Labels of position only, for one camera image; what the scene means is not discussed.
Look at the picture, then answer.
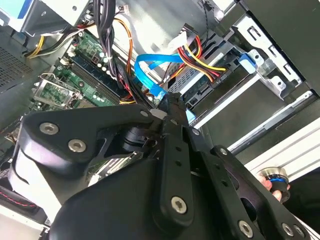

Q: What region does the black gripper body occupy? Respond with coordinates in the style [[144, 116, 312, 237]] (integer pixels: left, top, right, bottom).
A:
[[48, 157, 241, 240]]

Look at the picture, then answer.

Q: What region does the hard disk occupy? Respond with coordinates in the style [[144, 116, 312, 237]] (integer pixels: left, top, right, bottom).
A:
[[167, 53, 258, 111]]

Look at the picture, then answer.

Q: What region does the person's hand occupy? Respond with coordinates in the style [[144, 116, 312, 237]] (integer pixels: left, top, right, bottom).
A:
[[259, 174, 291, 202]]

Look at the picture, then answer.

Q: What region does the blue disk wire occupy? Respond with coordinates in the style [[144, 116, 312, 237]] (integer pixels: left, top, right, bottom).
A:
[[134, 53, 196, 126]]

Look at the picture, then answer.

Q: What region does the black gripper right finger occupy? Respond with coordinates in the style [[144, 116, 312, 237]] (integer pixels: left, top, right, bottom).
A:
[[176, 99, 313, 240]]

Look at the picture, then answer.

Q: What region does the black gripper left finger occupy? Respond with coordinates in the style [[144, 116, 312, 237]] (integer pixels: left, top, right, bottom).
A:
[[11, 92, 196, 227]]

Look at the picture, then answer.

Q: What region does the red yellow black power wire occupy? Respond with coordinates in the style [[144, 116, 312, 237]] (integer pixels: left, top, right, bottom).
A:
[[167, 23, 229, 85]]

